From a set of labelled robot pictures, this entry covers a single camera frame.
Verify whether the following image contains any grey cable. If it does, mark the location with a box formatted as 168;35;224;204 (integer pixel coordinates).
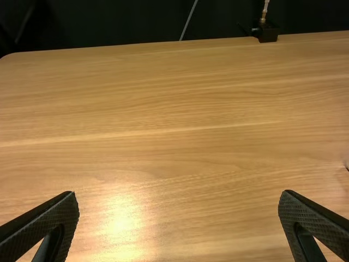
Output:
178;0;199;41

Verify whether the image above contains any black clamp stand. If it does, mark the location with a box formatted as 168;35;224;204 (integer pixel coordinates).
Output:
236;0;281;44

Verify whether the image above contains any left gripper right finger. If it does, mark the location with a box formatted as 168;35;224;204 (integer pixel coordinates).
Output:
278;189;349;262

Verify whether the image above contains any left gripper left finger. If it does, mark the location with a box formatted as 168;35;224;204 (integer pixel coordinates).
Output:
0;190;80;262

